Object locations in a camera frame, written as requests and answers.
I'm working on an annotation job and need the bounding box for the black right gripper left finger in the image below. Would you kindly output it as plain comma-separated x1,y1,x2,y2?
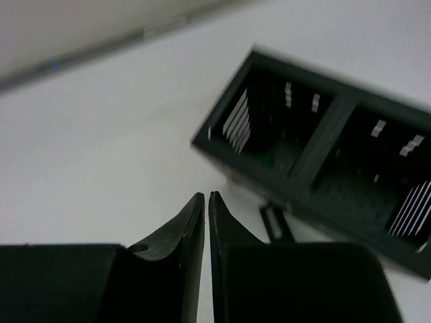
1,192,205,322

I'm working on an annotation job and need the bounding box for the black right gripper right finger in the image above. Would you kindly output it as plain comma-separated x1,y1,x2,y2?
208,191,402,322

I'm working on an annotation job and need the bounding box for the green cap black highlighter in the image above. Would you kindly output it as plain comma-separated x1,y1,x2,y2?
260,141,296,170

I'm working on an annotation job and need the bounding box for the black two-compartment organizer box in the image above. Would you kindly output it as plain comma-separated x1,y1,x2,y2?
191,48,430,279

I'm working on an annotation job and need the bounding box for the aluminium rail back edge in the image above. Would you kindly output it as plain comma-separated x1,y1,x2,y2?
1,14,189,93

